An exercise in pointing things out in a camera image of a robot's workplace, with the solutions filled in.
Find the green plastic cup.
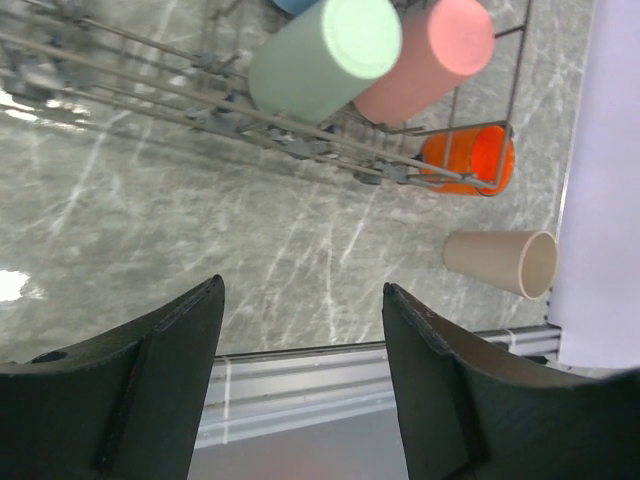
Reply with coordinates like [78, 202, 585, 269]
[248, 0, 402, 125]

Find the orange mug black handle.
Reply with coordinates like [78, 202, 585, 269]
[421, 125, 515, 197]

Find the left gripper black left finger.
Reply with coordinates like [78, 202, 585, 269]
[1, 276, 225, 479]

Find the grey wire dish rack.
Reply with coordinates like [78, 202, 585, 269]
[1, 1, 513, 190]

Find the pink plastic cup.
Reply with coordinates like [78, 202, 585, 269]
[353, 0, 495, 127]

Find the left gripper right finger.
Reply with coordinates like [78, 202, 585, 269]
[382, 283, 639, 479]

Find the aluminium mounting rail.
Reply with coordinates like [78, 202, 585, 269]
[192, 324, 564, 449]

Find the beige plastic cup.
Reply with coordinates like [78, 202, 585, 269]
[443, 231, 559, 300]

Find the blue plastic cup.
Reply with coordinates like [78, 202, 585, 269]
[273, 0, 318, 16]

